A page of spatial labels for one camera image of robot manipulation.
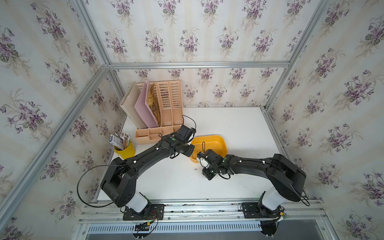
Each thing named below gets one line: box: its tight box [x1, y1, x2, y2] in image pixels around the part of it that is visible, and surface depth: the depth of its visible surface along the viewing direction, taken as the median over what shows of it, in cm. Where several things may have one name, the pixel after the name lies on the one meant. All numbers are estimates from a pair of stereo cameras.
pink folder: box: [134, 80, 159, 128], surface depth 90 cm
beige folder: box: [119, 81, 148, 130], surface depth 88 cm
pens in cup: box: [109, 132, 131, 150], surface depth 84 cm
